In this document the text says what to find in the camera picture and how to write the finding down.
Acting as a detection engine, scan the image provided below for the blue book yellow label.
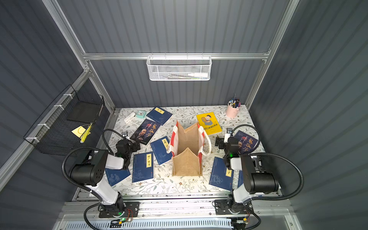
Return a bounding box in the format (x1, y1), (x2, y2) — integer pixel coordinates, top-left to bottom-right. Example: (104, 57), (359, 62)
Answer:
(132, 152), (153, 183)

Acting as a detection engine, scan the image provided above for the jute canvas Christmas bag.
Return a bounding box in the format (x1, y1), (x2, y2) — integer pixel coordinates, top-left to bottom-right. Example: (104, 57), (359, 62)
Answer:
(167, 122), (212, 177)

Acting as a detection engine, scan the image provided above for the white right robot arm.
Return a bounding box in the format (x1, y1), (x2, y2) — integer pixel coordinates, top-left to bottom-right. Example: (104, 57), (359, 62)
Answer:
(215, 137), (279, 214)

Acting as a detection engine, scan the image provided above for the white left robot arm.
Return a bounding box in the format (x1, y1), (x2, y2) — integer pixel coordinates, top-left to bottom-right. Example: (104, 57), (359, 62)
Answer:
(61, 146), (133, 218)

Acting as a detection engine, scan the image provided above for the dark portrait book right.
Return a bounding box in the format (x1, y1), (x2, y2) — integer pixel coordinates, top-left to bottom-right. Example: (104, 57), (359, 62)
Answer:
(234, 131), (259, 155)

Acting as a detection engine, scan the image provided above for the dark portrait book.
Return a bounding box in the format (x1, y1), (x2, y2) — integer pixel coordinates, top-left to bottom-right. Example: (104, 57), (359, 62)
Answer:
(234, 131), (259, 155)
(130, 119), (161, 145)

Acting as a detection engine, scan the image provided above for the dark portrait book left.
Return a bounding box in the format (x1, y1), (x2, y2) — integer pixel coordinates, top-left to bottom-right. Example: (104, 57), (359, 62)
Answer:
(130, 119), (161, 145)

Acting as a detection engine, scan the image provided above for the yellow cartoon book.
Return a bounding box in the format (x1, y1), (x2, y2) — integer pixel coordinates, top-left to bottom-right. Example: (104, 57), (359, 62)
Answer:
(196, 112), (222, 135)

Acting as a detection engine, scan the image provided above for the pink pen cup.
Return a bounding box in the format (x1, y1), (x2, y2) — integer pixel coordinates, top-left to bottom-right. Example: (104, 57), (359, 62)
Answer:
(226, 95), (241, 119)

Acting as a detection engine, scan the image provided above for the floral table cloth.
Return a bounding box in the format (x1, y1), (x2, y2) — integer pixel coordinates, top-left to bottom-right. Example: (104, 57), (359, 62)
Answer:
(109, 105), (254, 196)

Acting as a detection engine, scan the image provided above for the yellow sticky note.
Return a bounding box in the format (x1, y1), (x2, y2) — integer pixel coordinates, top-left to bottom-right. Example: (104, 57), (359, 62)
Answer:
(71, 126), (91, 139)

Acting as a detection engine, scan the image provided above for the white marker in basket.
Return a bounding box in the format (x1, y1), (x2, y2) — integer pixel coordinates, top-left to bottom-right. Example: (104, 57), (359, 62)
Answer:
(184, 72), (209, 79)

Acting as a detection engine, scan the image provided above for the black wire wall basket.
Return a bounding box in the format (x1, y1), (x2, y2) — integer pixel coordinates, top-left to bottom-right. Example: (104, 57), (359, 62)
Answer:
(24, 87), (106, 156)

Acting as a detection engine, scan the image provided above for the white wire basket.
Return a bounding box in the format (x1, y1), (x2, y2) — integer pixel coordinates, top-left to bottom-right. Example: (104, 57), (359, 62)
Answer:
(146, 54), (212, 81)

